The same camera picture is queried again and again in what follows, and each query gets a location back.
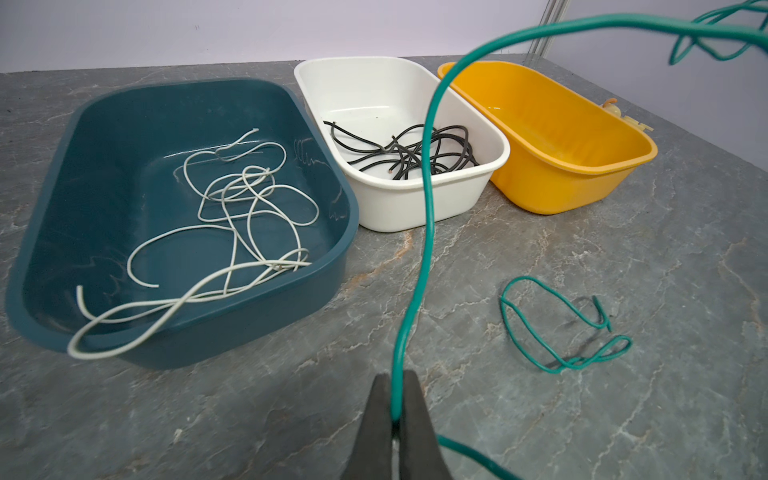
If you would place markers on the yellow wooden toy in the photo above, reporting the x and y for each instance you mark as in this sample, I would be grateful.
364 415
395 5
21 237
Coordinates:
611 106

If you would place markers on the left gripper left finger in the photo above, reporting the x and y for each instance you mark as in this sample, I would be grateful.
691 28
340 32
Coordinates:
371 455

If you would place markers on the yellow plastic bin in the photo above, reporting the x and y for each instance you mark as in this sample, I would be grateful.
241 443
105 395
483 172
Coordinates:
566 151

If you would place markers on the teal plastic bin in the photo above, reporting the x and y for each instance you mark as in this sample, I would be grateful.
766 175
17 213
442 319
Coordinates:
180 221

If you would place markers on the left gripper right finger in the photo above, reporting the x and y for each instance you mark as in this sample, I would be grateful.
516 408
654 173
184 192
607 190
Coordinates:
420 456

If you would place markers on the white plastic bin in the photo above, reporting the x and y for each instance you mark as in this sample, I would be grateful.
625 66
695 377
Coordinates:
361 102

